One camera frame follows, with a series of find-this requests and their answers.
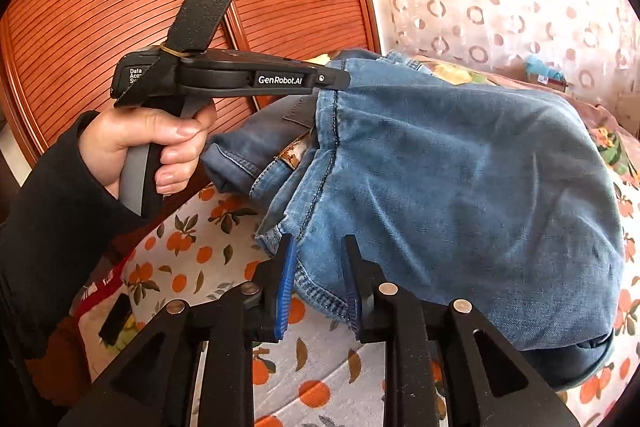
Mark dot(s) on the person's left hand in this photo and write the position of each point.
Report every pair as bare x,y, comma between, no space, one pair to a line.
130,132

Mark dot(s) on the orange fruit print bed sheet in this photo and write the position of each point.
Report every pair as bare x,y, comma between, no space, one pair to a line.
210,252

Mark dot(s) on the black phone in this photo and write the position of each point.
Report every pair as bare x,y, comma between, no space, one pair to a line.
116,319

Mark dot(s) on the person's left forearm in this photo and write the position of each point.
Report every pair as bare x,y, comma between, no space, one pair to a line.
55,232

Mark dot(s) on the folded dark blue jeans pants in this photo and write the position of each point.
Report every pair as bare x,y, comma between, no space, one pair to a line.
235,162

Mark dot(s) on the light blue jeans pants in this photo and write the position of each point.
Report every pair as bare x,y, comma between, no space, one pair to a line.
450,207

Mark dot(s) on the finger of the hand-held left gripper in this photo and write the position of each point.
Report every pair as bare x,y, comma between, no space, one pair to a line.
332,79

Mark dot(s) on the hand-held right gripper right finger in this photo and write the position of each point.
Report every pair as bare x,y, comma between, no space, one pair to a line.
352,297

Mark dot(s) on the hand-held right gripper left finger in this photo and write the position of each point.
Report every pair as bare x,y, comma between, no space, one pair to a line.
286,292

